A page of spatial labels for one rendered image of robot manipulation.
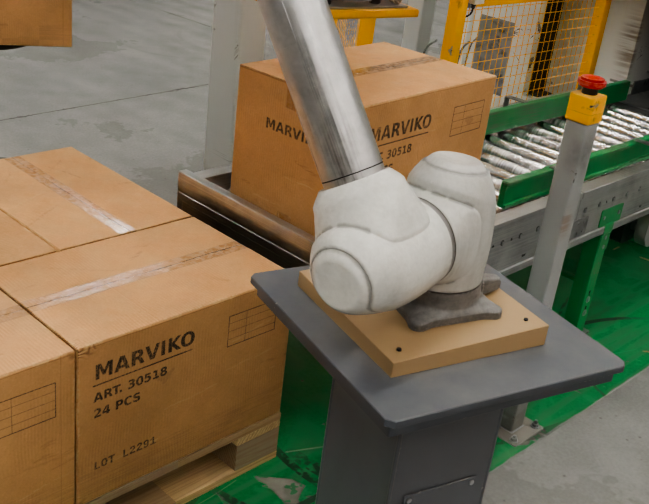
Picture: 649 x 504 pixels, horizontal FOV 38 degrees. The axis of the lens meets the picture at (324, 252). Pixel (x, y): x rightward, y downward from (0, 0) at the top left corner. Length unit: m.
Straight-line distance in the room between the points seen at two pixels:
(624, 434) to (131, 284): 1.54
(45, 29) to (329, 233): 2.52
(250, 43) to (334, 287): 2.18
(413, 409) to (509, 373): 0.22
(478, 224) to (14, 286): 1.06
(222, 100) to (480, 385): 2.22
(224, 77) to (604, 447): 1.85
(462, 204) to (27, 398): 0.92
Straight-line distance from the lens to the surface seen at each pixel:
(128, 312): 2.04
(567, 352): 1.70
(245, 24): 3.45
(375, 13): 2.23
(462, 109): 2.56
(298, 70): 1.42
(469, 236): 1.54
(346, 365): 1.53
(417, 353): 1.53
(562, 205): 2.48
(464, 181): 1.53
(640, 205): 3.39
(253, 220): 2.41
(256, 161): 2.44
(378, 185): 1.39
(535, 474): 2.67
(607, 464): 2.80
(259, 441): 2.45
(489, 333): 1.62
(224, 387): 2.25
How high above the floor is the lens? 1.56
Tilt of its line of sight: 25 degrees down
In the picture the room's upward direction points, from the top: 7 degrees clockwise
